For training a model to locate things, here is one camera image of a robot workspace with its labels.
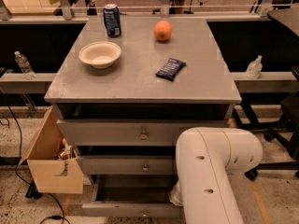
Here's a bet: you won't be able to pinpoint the items inside cardboard box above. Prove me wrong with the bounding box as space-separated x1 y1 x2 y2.
57 139 75 160

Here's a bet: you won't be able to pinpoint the grey bottom drawer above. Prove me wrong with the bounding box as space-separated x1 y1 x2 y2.
82 175 183 217

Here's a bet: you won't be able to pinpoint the grey drawer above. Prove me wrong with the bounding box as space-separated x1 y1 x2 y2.
57 119 225 147
82 175 183 217
77 156 177 175

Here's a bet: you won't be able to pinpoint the white paper bowl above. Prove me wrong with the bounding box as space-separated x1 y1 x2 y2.
79 41 121 69

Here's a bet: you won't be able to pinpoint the orange fruit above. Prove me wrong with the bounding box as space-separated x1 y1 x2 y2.
153 21 172 41

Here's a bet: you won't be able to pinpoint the cardboard box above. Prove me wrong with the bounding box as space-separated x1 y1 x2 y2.
20 107 84 194

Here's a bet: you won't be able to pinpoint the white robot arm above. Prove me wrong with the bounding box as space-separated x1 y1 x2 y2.
170 127 263 224

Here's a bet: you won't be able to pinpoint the grey top drawer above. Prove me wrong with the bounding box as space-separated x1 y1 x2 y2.
57 119 225 147

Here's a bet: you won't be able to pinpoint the black floor cable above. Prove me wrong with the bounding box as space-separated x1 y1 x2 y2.
7 105 71 224

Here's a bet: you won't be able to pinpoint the grey middle drawer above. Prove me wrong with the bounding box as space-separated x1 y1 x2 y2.
77 156 177 175

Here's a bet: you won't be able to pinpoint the clear water bottle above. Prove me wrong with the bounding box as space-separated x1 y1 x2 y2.
14 51 36 80

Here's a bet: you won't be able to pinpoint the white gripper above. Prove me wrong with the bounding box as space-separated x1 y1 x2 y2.
169 182 183 206

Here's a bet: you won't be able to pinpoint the grey drawer cabinet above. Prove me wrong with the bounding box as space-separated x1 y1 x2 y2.
43 15 242 218

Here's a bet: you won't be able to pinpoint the blue soda can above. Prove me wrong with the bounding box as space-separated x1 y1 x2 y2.
103 4 121 37

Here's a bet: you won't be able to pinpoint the black office chair base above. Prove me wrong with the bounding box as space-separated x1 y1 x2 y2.
233 96 299 181

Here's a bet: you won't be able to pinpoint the clear sanitizer pump bottle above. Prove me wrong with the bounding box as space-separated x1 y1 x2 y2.
246 55 263 79

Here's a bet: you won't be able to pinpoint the dark blue snack bag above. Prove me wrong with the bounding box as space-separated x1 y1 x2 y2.
155 58 186 81

